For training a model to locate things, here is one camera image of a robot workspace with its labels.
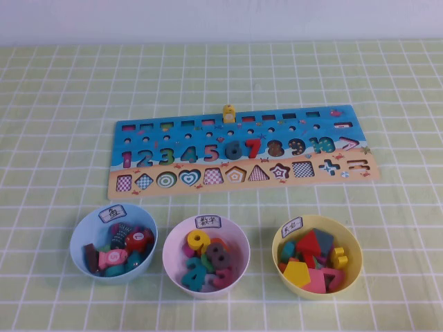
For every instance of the dark blue number six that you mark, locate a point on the dark blue number six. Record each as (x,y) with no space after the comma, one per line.
(228,152)

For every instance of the blue number shape puzzle board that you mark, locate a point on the blue number shape puzzle board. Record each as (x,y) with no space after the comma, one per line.
(242,162)

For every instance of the yellow fish piece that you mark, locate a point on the yellow fish piece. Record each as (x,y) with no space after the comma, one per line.
(228,115)

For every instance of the orange number piece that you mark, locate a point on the orange number piece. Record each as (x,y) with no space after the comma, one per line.
(218,241)

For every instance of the pink number piece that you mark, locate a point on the pink number piece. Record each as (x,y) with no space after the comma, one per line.
(187,250)

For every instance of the pink bowl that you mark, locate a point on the pink bowl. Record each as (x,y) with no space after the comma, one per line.
(173,249)

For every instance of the green number piece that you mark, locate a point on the green number piece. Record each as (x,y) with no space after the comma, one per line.
(205,261)

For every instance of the teal shape piece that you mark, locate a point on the teal shape piece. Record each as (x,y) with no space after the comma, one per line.
(287,250)

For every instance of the red fish piece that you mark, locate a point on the red fish piece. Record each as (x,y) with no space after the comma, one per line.
(136,238)

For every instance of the red triangle piece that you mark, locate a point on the red triangle piece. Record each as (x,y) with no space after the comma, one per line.
(308,245)

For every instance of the orange shape piece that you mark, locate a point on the orange shape piece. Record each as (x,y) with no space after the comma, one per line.
(282,267)

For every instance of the dark striped fish piece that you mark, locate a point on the dark striped fish piece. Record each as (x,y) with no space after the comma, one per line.
(119,235)

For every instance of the grey blue trapezoid piece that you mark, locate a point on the grey blue trapezoid piece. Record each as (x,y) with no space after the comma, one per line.
(325,240)

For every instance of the yellow pentagon piece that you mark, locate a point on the yellow pentagon piece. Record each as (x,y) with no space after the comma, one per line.
(296,273)

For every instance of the teal fish piece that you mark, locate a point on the teal fish piece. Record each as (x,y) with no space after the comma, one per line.
(133,263)
(114,271)

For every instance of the purple shape piece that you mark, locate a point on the purple shape piece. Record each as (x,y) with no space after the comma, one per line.
(322,260)

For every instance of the pink fish piece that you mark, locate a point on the pink fish piece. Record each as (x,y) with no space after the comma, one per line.
(112,257)

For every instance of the green fish piece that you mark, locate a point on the green fish piece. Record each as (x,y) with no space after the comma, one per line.
(104,248)

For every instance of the yellow equals sign piece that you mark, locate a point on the yellow equals sign piece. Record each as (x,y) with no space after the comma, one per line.
(337,257)

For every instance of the light blue bowl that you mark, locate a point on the light blue bowl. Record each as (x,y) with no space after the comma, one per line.
(86,228)

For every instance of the yellow bowl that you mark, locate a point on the yellow bowl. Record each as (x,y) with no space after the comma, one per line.
(349,242)

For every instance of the brown fish piece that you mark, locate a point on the brown fish piece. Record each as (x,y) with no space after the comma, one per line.
(90,257)

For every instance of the red number seven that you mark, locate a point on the red number seven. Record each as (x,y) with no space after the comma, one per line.
(254,148)

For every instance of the white label with two characters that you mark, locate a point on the white label with two characters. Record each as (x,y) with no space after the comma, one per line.
(208,222)

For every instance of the yellow number nine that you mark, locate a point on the yellow number nine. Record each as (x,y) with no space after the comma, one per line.
(204,246)

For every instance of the brown number eight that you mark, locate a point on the brown number eight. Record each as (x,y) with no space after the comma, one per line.
(210,256)

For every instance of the white label with faint writing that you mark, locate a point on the white label with faint writing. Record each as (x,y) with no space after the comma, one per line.
(292,227)

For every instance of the magenta number three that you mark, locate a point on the magenta number three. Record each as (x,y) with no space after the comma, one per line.
(225,281)

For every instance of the teal number four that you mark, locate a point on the teal number four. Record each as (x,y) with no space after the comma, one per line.
(195,280)

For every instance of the white label with one character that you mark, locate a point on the white label with one character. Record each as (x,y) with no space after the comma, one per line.
(113,214)

